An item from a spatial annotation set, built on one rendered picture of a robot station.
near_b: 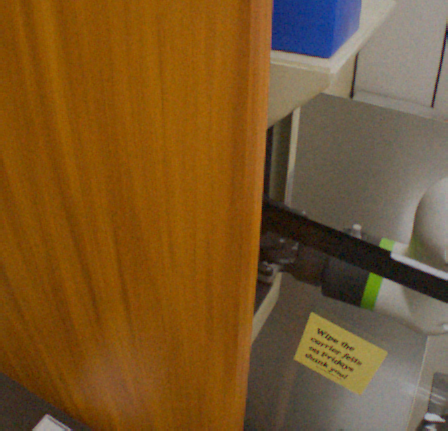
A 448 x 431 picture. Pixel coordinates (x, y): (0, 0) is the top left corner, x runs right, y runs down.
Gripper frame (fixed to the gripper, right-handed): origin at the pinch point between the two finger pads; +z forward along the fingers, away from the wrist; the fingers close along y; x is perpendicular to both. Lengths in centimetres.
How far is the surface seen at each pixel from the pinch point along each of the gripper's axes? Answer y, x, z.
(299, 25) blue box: 16.3, -33.5, -18.5
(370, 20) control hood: 1.2, -31.3, -20.9
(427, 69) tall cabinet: -293, 61, -20
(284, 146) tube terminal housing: -13.7, -6.8, -8.0
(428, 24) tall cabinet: -293, 28, -15
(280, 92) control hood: 18.1, -29.1, -18.1
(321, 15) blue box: 16.3, -34.4, -20.0
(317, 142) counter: -78, 26, 3
